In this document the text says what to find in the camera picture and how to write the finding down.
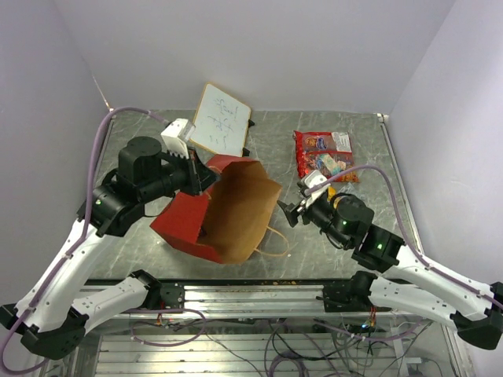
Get yellow M&M packet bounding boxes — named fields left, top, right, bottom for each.
left=327, top=186, right=340, bottom=209

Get red paper bag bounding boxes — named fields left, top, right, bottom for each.
left=150, top=155, right=290, bottom=265

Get red cookie snack bag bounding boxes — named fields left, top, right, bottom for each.
left=292, top=131, right=355, bottom=178

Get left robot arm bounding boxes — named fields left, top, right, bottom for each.
left=1, top=137, right=219, bottom=361

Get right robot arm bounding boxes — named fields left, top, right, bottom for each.
left=278, top=193, right=502, bottom=350

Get aluminium rail frame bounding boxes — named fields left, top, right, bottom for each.
left=23, top=109, right=476, bottom=377

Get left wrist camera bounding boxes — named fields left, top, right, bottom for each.
left=160, top=118, right=196, bottom=159

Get small whiteboard yellow frame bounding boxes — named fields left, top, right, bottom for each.
left=190, top=82, right=255, bottom=157

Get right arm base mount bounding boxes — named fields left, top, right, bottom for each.
left=315, top=282, right=373, bottom=313

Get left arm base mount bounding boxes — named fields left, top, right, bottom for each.
left=160, top=283, right=185, bottom=309

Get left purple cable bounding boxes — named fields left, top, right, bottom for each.
left=0, top=106, right=170, bottom=374

